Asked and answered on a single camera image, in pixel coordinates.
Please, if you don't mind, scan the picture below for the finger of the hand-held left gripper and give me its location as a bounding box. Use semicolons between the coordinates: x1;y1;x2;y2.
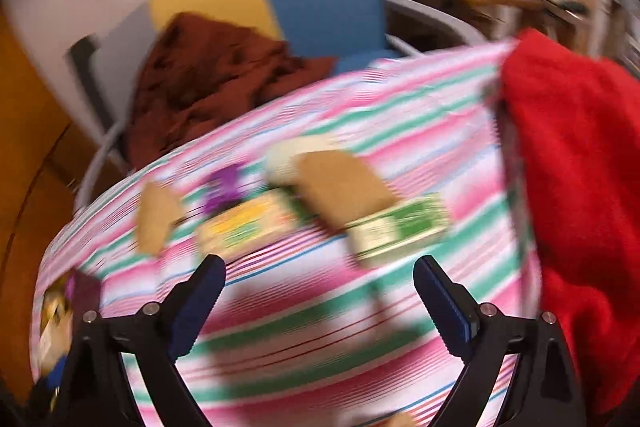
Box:
42;354;68;393

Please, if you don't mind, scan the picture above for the maroon puffer jacket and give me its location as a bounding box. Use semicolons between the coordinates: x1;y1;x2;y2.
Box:
122;12;336;170

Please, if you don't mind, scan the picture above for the red cloth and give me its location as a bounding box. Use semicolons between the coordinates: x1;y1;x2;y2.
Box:
500;29;640;418

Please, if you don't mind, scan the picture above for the pink green striped tablecloth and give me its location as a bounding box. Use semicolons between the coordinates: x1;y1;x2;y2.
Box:
30;39;546;427

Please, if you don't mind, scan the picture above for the purple snack packet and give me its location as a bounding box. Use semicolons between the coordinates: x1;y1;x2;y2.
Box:
65;274;101;308
204;164;248;215

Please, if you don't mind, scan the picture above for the green-banded snack packet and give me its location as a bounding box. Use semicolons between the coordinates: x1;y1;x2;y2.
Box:
195;192;301;260

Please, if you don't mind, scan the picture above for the white wrapped round snack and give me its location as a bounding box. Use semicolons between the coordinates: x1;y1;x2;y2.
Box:
264;134;341;188

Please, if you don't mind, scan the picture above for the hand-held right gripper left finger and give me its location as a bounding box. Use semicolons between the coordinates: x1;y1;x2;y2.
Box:
50;254;227;427

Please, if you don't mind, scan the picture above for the wooden wardrobe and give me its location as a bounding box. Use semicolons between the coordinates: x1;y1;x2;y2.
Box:
0;12;126;408

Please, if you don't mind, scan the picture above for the large yellow sponge block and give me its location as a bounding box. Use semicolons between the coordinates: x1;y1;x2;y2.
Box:
295;150;398;233

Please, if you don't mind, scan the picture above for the small labelled box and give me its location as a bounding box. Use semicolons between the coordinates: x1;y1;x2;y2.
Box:
345;193;451;270

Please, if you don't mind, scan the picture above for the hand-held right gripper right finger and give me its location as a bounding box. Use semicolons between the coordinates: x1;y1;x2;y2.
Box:
413;256;586;427

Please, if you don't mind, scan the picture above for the gold metal tin container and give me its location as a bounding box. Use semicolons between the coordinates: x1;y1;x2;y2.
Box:
31;271;103;388

